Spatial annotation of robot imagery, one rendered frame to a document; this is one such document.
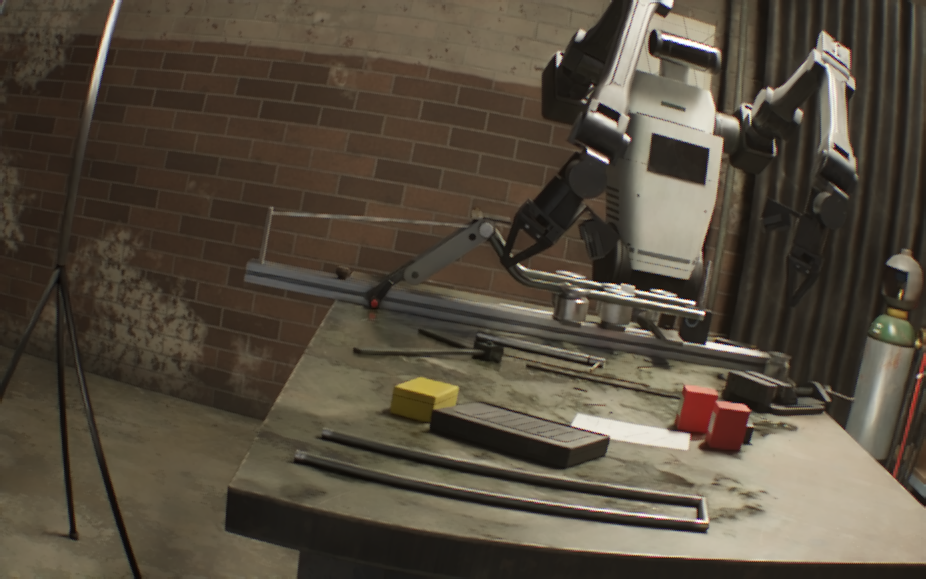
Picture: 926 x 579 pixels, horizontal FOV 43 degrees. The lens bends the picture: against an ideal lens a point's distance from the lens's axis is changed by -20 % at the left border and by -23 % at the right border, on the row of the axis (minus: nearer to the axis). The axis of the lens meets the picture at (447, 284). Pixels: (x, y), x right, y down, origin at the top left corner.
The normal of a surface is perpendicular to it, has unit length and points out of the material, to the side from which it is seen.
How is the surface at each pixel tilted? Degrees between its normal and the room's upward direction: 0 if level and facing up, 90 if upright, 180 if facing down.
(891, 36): 90
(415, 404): 90
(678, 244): 90
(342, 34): 90
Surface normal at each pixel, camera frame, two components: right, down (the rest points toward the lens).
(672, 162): 0.18, 0.15
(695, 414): -0.05, 0.11
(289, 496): 0.18, -0.98
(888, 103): -0.74, -0.04
